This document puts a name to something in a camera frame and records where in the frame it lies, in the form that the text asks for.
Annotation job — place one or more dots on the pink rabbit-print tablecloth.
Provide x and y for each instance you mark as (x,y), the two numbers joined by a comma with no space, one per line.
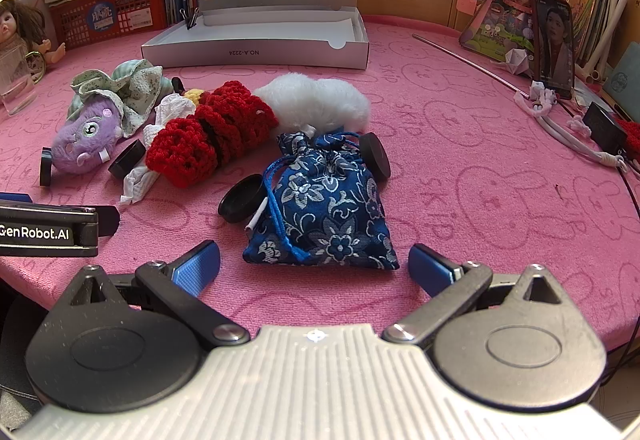
(475,220)

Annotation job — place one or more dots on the red crochet doll garment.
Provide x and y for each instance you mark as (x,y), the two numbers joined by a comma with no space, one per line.
(200,145)

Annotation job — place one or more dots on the pink triangular stand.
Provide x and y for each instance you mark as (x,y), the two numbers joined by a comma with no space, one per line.
(500,20)

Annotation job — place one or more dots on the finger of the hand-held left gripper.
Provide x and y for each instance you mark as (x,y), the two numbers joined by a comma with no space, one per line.
(15,197)
(108,221)

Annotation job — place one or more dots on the white folded paper figure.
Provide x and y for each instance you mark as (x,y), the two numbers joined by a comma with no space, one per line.
(517,62)

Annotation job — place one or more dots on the thin metal rod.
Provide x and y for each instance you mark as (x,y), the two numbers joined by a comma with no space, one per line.
(470,64)

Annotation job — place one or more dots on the white fluffy plush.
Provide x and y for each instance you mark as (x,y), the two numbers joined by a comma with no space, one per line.
(315,100)

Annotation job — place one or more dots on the green notebook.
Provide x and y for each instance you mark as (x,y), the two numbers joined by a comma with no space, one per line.
(625,80)

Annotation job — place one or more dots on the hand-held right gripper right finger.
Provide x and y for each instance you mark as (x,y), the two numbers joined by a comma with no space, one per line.
(430,270)

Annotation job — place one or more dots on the black binder clip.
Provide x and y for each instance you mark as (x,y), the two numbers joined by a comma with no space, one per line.
(190,19)

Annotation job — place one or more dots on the red plastic basket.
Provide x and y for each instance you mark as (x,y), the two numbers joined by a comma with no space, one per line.
(80,20)

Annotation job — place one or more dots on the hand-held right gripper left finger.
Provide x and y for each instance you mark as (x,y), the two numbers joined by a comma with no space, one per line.
(197,265)

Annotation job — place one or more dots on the small black box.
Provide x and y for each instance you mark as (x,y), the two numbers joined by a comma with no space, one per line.
(605,128)

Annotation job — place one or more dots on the black smartphone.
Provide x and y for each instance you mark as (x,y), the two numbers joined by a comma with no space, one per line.
(552,45)

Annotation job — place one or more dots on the wooden drawer shelf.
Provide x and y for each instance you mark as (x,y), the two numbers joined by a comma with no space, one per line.
(410,5)

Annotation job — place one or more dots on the clear glass cup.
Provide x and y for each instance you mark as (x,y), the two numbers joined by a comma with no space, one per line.
(15,80)

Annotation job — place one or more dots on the white tissue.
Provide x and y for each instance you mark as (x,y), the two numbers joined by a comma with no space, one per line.
(172,108)

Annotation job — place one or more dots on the black round disc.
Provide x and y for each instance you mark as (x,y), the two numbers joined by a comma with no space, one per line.
(46,167)
(242,197)
(375,155)
(127,160)

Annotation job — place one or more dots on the brown-haired doll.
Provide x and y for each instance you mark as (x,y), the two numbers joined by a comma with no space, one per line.
(15,20)

